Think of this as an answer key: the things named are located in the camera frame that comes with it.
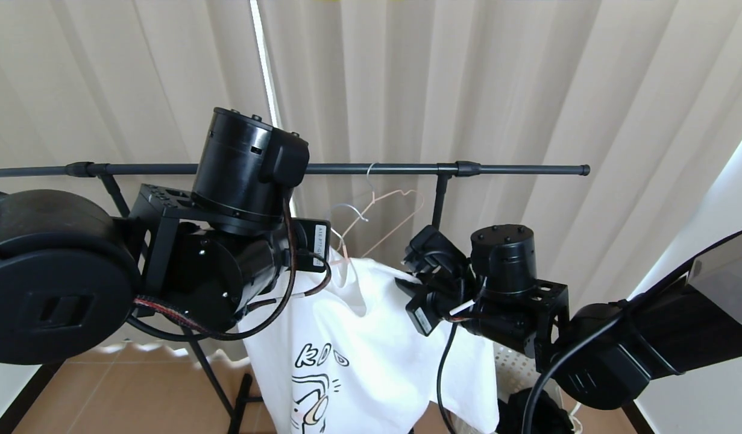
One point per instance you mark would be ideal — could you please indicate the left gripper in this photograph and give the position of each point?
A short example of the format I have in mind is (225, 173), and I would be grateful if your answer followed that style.
(226, 277)

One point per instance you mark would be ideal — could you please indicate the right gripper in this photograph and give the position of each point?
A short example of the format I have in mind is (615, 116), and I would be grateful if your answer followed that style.
(497, 319)

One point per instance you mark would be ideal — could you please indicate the pink clothes hanger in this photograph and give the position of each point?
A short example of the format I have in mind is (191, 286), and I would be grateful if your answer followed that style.
(344, 252)
(401, 223)

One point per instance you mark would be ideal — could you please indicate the white printed garment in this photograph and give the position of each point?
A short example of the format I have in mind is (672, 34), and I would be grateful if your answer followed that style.
(377, 337)

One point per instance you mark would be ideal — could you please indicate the white laundry basket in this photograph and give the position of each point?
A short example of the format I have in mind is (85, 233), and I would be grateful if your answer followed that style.
(515, 367)

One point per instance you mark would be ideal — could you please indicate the black clothes rack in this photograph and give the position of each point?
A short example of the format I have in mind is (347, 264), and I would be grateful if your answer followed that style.
(527, 170)

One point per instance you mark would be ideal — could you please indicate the black garment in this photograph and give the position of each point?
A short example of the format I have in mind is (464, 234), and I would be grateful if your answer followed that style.
(509, 416)

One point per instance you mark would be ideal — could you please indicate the beige curtain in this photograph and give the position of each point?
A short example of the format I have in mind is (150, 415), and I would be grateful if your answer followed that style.
(467, 72)

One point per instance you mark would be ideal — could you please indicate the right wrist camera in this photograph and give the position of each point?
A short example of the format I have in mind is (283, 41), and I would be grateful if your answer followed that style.
(434, 253)

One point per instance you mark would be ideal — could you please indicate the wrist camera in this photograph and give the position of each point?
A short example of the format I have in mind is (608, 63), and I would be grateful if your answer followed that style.
(286, 160)
(434, 253)

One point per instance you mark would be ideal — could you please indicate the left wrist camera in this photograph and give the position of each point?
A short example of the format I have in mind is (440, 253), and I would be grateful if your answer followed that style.
(286, 160)

